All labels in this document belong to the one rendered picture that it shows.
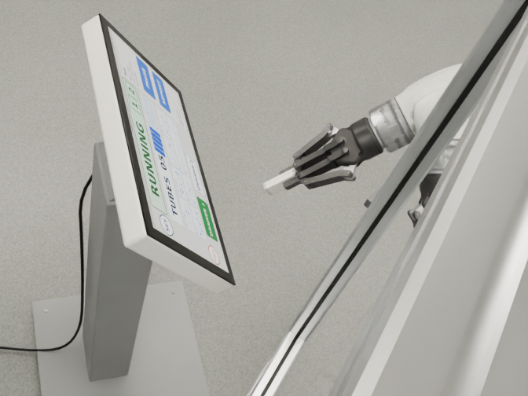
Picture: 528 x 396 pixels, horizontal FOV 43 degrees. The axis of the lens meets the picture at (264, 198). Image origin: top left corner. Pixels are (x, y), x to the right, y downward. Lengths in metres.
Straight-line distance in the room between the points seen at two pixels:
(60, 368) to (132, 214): 1.17
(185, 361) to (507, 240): 2.09
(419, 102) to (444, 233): 1.05
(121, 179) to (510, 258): 1.00
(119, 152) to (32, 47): 1.92
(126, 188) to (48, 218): 1.39
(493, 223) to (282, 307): 2.28
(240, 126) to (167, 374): 1.15
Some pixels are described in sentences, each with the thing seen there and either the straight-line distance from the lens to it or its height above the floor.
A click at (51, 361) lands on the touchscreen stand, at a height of 0.03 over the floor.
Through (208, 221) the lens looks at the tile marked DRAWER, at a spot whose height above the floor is 1.00.
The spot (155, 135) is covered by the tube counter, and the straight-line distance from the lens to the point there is 1.32.
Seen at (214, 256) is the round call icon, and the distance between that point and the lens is 1.30.
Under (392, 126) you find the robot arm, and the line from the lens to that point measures 1.23.
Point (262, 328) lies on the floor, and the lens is 2.39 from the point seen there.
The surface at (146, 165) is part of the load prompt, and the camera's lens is 1.21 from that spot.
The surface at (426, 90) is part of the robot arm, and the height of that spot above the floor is 1.36.
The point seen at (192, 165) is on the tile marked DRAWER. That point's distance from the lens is 1.42.
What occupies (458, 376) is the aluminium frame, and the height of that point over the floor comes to 1.98.
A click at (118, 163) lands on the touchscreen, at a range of 1.18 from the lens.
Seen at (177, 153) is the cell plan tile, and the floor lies 1.05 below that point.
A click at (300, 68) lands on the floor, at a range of 3.23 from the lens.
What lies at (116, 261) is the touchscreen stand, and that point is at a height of 0.79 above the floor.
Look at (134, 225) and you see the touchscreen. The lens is 1.10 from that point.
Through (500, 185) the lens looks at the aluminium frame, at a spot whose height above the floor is 1.99.
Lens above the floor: 2.12
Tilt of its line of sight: 52 degrees down
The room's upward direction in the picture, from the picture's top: 23 degrees clockwise
